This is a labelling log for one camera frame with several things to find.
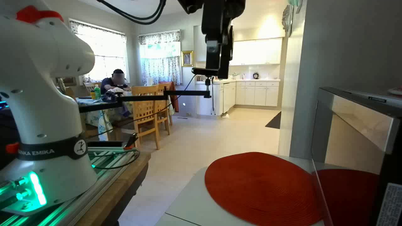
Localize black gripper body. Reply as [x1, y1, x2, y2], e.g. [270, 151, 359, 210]
[177, 0, 246, 42]

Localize white upper kitchen cabinets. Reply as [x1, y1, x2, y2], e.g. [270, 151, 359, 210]
[229, 37, 284, 67]

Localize white kitchen cabinets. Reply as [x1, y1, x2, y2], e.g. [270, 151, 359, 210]
[213, 78, 282, 117]
[229, 37, 284, 67]

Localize white lower kitchen cabinets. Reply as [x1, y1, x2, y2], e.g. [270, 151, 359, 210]
[213, 78, 282, 117]

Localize narrow curtained window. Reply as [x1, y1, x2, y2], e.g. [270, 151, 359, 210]
[137, 30, 185, 88]

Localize wooden dining chair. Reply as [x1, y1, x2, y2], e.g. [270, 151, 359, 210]
[130, 86, 164, 151]
[156, 82, 175, 136]

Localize black boom rod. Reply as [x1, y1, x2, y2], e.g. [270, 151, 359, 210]
[77, 76, 213, 115]

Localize dark floor mat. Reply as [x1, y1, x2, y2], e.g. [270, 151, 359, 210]
[264, 111, 283, 131]

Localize seated person with cap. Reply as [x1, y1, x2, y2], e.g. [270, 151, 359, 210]
[99, 68, 132, 103]

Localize wide curtained window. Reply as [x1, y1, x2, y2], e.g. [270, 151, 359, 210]
[68, 18, 130, 86]

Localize cluttered dining table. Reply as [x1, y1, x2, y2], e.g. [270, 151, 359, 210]
[76, 97, 127, 142]

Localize silver toaster oven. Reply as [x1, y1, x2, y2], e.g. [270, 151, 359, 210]
[311, 86, 402, 226]

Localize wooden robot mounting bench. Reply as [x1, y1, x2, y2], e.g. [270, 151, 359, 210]
[0, 142, 152, 226]

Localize small framed wall picture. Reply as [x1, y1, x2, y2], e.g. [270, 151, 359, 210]
[181, 49, 196, 69]

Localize hanging wall decoration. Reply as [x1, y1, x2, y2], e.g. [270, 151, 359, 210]
[282, 0, 305, 38]

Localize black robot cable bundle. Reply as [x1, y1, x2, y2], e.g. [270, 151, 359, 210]
[97, 0, 169, 25]

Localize thin black bench cable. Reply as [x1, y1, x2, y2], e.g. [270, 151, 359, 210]
[89, 147, 142, 171]

